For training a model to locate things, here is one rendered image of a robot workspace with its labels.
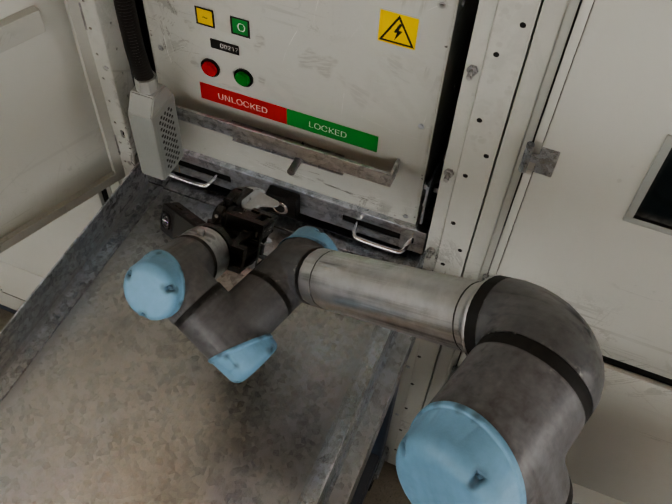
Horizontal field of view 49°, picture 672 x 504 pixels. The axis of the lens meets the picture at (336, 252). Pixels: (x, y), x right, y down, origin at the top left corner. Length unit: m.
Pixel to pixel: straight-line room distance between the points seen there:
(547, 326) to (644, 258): 0.50
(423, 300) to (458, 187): 0.40
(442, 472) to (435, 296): 0.22
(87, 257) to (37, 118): 0.25
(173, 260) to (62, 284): 0.48
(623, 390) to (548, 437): 0.80
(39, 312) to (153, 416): 0.27
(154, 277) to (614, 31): 0.59
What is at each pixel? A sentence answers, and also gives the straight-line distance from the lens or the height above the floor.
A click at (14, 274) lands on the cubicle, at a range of 2.16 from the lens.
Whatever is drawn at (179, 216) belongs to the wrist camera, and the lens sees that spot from 1.08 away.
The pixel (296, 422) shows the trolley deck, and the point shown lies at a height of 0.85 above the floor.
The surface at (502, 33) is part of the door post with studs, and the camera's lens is 0.97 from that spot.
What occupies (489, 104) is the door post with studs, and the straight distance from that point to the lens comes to 1.03.
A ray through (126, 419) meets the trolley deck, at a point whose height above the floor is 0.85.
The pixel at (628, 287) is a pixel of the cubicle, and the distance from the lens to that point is 1.20.
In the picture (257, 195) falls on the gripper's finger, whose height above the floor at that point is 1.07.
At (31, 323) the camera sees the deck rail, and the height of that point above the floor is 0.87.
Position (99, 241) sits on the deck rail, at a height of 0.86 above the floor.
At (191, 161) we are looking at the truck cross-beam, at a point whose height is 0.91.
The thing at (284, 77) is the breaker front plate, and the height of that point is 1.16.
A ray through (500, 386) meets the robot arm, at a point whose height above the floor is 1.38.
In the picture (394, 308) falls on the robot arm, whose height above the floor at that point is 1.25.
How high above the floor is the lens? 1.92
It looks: 52 degrees down
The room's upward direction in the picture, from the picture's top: 4 degrees clockwise
